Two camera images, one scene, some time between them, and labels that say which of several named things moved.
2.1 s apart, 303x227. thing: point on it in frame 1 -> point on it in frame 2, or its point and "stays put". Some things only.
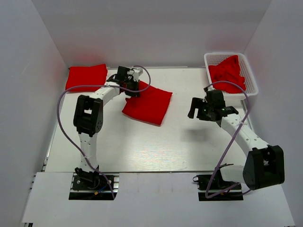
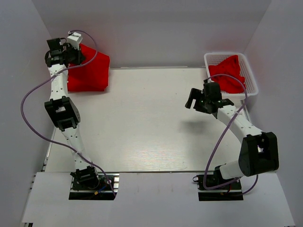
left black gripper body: [131, 83] -> [73, 55]
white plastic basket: [214, 59] stays put
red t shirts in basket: [228, 70] stays put
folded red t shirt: [95, 75] stays put
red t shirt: [150, 107] -> [93, 77]
